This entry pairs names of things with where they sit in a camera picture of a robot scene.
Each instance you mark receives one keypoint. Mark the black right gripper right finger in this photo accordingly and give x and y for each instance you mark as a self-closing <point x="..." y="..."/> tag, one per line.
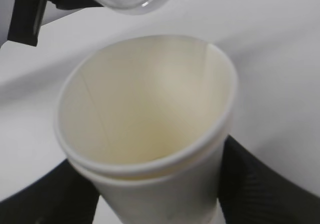
<point x="252" y="193"/>

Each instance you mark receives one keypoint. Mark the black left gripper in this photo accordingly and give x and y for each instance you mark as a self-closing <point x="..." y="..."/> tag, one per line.
<point x="27" y="16"/>

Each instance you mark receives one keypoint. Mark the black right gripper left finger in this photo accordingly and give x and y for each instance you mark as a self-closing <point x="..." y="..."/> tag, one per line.
<point x="62" y="196"/>

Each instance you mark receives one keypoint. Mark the white paper cup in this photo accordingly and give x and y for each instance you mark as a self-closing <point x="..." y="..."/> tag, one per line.
<point x="145" y="121"/>

